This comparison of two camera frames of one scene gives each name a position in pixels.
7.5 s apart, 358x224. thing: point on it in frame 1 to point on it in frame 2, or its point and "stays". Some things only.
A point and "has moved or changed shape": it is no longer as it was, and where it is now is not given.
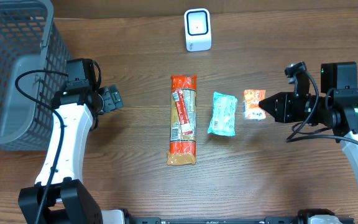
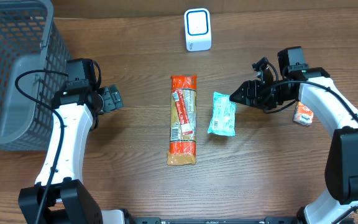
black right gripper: (286, 107) to (258, 94)
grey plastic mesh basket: (23, 66) stays
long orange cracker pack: (183, 121) stays
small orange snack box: (251, 107) has moved or changed shape
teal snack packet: (223, 121) stays
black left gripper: (113, 98) stays
